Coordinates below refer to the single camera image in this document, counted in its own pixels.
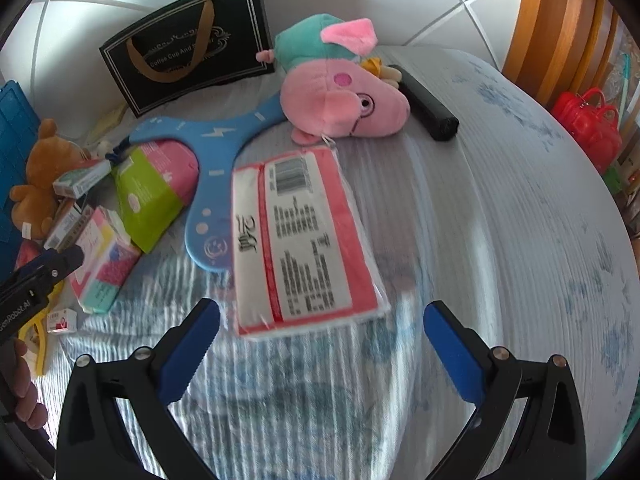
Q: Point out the red white tissue packet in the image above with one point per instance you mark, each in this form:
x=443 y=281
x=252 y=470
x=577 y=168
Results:
x=310 y=240

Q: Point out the pink yellow box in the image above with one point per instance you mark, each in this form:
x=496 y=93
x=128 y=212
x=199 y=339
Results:
x=105 y=265

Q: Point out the blue plastic hanger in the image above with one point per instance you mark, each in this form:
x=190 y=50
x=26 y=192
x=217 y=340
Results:
x=215 y=135

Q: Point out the wooden chair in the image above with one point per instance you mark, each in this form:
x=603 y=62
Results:
x=550 y=20

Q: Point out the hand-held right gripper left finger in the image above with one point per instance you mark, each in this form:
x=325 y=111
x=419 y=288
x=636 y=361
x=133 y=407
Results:
x=192 y=350

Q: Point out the white red long box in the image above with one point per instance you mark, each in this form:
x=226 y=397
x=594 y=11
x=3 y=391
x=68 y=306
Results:
x=65 y=224

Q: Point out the green white small box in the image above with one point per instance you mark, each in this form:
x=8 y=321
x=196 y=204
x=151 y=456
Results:
x=80 y=180

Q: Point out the green pink packet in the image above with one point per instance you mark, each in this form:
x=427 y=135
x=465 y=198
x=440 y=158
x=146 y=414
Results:
x=145 y=200

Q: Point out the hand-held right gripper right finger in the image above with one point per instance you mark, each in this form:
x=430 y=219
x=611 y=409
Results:
x=452 y=355

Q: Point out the small red white box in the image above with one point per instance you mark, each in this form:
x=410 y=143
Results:
x=62 y=321

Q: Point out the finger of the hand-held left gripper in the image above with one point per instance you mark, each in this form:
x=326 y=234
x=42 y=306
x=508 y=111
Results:
x=60 y=261

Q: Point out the blue plastic crate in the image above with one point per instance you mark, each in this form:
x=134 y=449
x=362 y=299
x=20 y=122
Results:
x=15 y=125

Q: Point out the person's left hand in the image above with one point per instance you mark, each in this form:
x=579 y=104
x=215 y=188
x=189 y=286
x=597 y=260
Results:
x=25 y=385

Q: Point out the red plastic basket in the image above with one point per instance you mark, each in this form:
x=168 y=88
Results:
x=590 y=120

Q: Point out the pale yellow paper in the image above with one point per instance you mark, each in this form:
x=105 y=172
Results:
x=107 y=120

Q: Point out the yellow plastic clip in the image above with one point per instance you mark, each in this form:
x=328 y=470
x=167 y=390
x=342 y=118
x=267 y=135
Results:
x=42 y=350

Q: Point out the pink pig plush toy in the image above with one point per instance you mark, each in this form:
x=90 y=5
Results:
x=325 y=105

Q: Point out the cloth-covered desktop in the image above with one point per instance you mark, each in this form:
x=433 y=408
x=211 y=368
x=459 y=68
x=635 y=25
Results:
x=500 y=210

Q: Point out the black cylindrical case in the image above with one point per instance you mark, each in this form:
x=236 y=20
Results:
x=430 y=107

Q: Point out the black gift bag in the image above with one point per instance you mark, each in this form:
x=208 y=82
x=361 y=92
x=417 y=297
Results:
x=225 y=20

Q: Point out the brown teddy bear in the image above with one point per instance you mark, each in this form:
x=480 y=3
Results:
x=45 y=165

